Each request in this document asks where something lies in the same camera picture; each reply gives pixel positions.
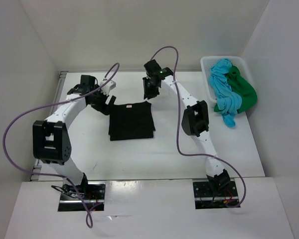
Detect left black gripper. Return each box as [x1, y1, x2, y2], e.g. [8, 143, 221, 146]
[89, 86, 116, 116]

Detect black t-shirt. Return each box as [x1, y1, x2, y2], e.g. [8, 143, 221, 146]
[109, 101, 155, 141]

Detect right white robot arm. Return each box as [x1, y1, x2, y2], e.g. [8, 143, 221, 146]
[143, 60, 230, 196]

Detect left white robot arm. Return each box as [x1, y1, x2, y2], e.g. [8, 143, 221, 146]
[32, 75, 116, 199]

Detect white plastic basket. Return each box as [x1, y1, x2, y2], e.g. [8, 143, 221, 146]
[200, 56, 255, 107]

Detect light blue t-shirt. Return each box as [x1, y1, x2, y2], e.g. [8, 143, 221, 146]
[208, 59, 242, 128]

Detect green t-shirt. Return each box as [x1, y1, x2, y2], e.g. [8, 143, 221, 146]
[226, 65, 258, 114]

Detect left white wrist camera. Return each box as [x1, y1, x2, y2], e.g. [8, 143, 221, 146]
[100, 80, 116, 96]

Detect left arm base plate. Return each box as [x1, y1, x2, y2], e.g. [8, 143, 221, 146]
[58, 181, 107, 212]

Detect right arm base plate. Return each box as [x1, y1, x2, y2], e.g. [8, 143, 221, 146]
[192, 180, 240, 210]

